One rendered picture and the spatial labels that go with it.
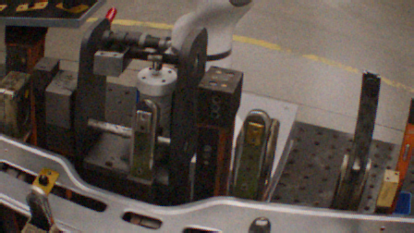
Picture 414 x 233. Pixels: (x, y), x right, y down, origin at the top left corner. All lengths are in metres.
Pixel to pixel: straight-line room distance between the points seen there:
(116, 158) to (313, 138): 0.73
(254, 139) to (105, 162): 0.25
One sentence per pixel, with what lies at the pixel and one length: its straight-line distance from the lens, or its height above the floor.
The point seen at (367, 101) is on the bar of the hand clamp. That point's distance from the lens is 1.01.
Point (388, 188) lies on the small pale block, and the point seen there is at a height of 1.05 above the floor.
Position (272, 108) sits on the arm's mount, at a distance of 1.69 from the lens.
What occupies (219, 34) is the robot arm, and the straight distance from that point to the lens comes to 1.43.
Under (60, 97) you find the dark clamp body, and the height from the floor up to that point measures 1.07.
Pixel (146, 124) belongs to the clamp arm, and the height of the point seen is 1.08.
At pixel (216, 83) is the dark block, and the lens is 1.09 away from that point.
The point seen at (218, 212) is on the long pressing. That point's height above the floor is 1.00.
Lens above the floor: 1.63
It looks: 30 degrees down
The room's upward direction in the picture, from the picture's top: 5 degrees clockwise
